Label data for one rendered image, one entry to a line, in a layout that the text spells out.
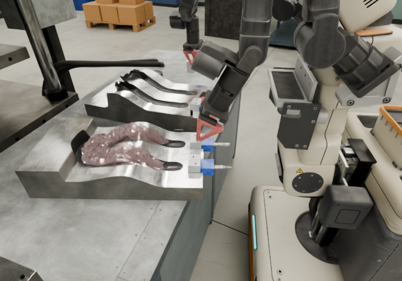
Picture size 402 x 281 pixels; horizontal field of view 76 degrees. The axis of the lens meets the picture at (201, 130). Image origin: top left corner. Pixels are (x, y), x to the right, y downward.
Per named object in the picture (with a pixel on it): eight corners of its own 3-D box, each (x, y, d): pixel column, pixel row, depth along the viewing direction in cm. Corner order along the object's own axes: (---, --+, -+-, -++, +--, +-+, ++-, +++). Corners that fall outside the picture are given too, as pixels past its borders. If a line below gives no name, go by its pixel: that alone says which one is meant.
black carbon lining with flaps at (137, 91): (198, 95, 111) (198, 75, 106) (185, 114, 99) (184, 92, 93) (128, 84, 120) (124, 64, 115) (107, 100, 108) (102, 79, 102)
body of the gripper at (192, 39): (182, 49, 114) (181, 31, 110) (190, 42, 122) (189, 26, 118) (196, 50, 112) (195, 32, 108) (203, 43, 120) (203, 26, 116)
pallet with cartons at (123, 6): (155, 23, 574) (152, -16, 530) (137, 32, 510) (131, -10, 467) (109, 19, 604) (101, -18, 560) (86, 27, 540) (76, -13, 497)
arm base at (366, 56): (401, 69, 48) (374, 48, 58) (374, 40, 46) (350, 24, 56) (359, 99, 53) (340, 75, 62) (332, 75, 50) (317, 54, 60)
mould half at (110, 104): (216, 105, 118) (216, 78, 111) (197, 137, 98) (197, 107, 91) (121, 89, 131) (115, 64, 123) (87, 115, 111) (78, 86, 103)
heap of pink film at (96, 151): (170, 136, 89) (168, 117, 85) (162, 173, 75) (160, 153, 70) (95, 136, 90) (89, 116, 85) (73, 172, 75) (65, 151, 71)
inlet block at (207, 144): (228, 146, 90) (230, 133, 87) (230, 155, 86) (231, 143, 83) (191, 145, 90) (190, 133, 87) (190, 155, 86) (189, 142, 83)
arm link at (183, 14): (186, 9, 101) (195, -3, 105) (161, 8, 105) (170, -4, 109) (192, 36, 111) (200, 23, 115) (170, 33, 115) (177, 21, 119)
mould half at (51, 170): (203, 144, 95) (204, 119, 89) (202, 201, 74) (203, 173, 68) (69, 142, 96) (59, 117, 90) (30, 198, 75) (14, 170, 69)
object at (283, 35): (317, 26, 550) (330, -24, 497) (305, 53, 411) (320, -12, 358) (285, 23, 575) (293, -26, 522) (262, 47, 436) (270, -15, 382)
